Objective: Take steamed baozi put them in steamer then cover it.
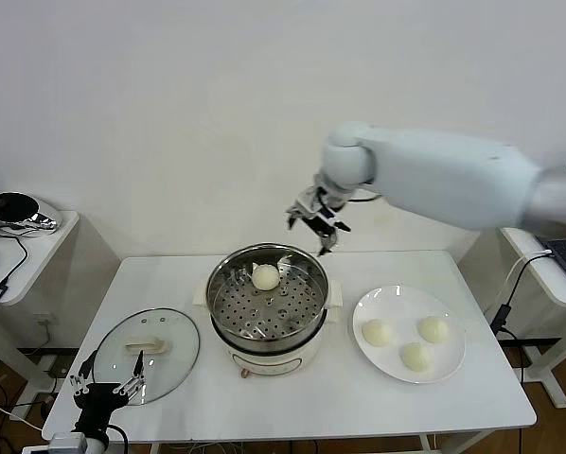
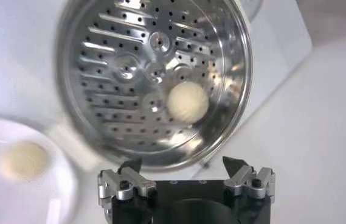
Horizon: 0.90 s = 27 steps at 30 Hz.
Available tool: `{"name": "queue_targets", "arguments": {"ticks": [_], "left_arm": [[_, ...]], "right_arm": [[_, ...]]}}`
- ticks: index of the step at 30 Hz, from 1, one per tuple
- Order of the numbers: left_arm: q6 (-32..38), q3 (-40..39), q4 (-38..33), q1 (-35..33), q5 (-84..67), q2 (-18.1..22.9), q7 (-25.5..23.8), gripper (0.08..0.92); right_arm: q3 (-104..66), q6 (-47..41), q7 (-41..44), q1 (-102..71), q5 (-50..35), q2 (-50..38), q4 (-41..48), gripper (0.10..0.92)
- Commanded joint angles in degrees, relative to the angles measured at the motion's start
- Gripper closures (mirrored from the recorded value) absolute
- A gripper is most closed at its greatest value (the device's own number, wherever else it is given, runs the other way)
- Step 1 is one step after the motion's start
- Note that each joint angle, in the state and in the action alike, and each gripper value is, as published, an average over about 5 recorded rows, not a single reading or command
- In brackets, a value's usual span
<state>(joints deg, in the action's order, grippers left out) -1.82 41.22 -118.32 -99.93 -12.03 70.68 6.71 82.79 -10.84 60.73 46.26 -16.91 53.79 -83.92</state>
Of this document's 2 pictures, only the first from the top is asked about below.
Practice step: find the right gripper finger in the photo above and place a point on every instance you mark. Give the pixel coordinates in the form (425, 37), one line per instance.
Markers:
(301, 207)
(326, 242)

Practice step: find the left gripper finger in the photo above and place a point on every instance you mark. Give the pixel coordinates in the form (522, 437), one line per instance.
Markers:
(78, 384)
(134, 388)

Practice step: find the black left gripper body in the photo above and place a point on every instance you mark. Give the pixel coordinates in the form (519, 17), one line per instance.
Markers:
(96, 399)

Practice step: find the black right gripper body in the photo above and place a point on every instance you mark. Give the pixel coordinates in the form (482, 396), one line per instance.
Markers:
(325, 213)

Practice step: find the white steamed baozi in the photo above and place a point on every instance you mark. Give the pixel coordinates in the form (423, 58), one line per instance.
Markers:
(265, 277)
(433, 329)
(376, 332)
(416, 357)

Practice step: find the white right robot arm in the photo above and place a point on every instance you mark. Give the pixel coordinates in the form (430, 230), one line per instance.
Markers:
(429, 170)

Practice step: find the stainless steel steamer basket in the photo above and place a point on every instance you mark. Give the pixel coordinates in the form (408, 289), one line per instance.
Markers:
(288, 302)

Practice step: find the white round plate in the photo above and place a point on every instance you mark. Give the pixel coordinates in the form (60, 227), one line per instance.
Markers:
(406, 312)

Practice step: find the cream electric cooking pot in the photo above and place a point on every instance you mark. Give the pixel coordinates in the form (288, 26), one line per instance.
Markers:
(269, 361)

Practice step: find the white side table with chrome object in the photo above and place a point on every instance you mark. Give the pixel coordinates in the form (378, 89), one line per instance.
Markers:
(41, 255)

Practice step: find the shiny chrome helmet-shaped object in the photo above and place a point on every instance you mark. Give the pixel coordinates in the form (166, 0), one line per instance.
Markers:
(18, 213)

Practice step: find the white side table with laptop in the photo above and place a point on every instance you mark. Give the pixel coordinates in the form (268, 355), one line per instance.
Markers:
(541, 279)

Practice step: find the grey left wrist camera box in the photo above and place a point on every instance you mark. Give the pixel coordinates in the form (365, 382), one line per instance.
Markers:
(67, 444)

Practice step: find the white wall socket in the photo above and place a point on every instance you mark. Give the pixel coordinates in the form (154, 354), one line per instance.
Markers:
(44, 321)

